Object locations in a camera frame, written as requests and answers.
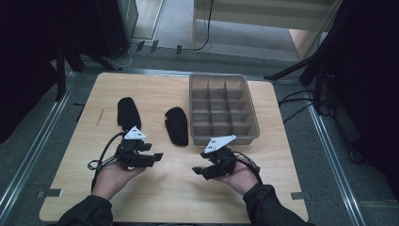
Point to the black sock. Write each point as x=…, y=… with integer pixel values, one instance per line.
x=128, y=113
x=177, y=126

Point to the grey divided storage box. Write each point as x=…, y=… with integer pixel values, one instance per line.
x=221, y=108

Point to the black tripod stand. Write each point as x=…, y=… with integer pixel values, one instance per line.
x=67, y=61

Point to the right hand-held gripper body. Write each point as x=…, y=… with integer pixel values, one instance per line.
x=221, y=161

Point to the black curtain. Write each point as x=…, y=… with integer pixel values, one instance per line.
x=370, y=78
x=28, y=56

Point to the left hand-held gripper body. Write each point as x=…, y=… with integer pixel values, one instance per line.
x=133, y=157

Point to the black metal stand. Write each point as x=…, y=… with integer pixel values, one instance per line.
x=316, y=62

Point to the person's right hand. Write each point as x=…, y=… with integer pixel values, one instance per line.
x=240, y=182

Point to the white shelf unit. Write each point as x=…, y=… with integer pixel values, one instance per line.
x=266, y=15

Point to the black cabinet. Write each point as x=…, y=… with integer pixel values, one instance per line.
x=116, y=25

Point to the metal floor rail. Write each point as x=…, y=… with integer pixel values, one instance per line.
x=37, y=138
x=335, y=163

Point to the person's left hand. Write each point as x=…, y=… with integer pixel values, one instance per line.
x=111, y=180

